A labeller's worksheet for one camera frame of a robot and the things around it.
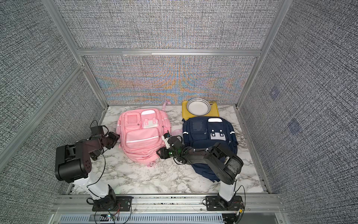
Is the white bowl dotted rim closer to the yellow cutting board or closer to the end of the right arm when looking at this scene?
the yellow cutting board

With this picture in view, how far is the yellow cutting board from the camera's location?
113cm

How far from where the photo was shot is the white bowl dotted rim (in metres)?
1.13
